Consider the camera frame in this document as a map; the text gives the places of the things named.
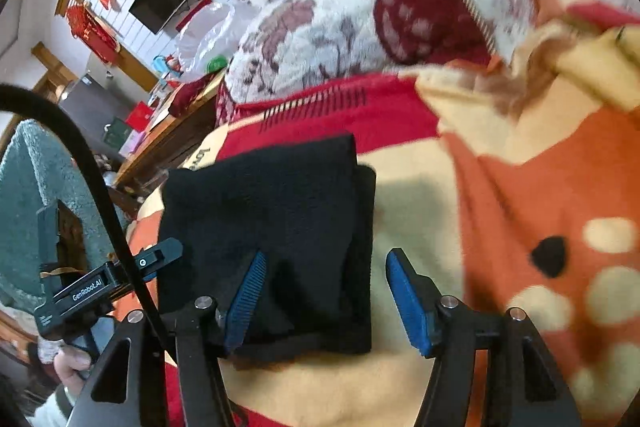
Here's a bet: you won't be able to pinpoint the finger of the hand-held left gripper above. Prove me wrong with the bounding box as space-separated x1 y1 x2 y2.
125 237 184 282

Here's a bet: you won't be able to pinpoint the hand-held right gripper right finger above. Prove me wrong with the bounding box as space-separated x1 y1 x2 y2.
384 248 583 427

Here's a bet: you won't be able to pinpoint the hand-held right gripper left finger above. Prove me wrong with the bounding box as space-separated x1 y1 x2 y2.
72 250 269 427

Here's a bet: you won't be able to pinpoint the black pants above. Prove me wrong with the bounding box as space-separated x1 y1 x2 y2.
157 133 377 362

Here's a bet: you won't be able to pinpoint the person's left forearm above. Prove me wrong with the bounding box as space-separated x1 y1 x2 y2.
25 339 77 427

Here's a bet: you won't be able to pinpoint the person's left hand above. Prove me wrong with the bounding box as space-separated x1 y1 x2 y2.
52 341 97 390

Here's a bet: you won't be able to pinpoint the orange dotted printed blanket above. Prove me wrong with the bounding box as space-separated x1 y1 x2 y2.
125 0 640 427

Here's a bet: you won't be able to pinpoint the wooden cabinet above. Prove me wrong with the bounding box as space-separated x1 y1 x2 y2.
102 72 226 218

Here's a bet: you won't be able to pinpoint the teal fleece jacket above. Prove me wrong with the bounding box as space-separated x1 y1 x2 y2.
0 119 127 314

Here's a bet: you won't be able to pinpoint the green box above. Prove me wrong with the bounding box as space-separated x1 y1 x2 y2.
102 117 132 146

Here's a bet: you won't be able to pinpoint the red box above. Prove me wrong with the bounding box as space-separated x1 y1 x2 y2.
125 102 157 132

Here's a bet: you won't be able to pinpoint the clear plastic bag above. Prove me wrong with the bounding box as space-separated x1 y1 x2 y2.
172 2 251 74

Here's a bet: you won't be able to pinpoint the red hanging decoration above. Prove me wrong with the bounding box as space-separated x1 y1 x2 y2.
65 4 121 62

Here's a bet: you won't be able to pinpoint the red white floral quilt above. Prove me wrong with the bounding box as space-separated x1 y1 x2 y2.
215 0 501 142

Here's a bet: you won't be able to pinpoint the black cable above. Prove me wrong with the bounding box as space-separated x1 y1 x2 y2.
0 84 173 338

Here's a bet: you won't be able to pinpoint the red wall poster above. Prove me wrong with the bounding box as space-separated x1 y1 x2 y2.
175 0 213 30

